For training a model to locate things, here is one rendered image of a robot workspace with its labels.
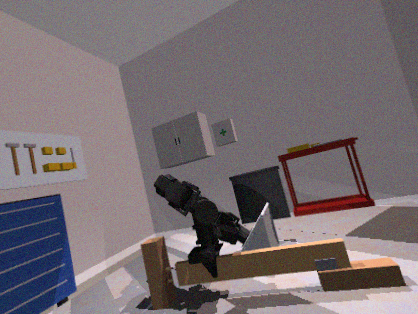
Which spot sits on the long wooden plank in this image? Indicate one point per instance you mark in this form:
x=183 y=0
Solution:
x=265 y=262

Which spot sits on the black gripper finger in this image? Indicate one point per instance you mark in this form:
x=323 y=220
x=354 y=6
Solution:
x=219 y=246
x=212 y=266

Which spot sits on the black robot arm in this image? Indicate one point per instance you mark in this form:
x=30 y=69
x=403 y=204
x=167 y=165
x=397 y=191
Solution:
x=181 y=196

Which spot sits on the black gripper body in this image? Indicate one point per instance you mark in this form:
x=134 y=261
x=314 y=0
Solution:
x=206 y=252

